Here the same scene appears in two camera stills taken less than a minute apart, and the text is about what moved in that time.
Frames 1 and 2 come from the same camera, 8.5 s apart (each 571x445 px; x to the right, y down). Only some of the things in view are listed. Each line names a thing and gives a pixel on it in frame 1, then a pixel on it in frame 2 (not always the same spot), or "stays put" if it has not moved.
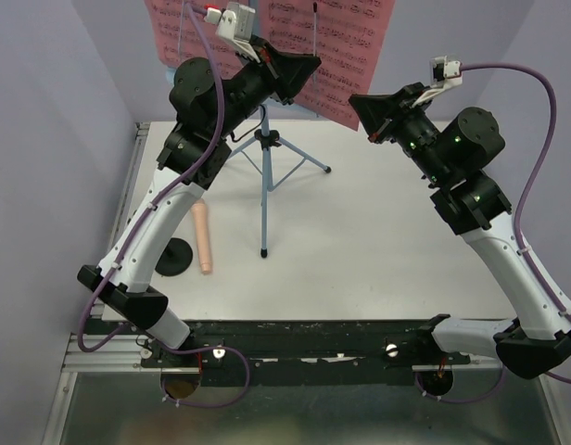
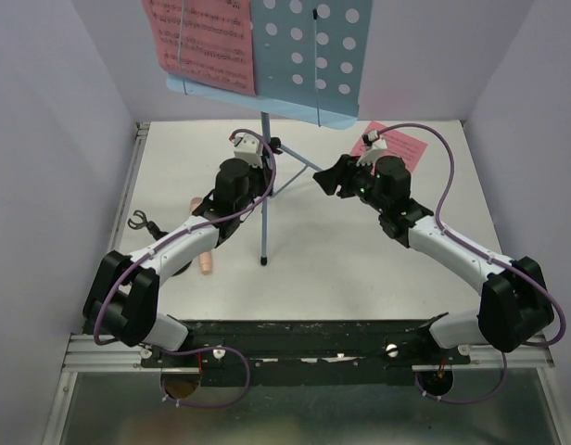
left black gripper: (285, 73) -> (265, 174)
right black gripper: (374, 110) -> (350, 171)
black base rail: (305, 353) stays put
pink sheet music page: (346, 34) -> (398, 144)
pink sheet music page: (183, 34) stays put
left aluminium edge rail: (138, 162) stays put
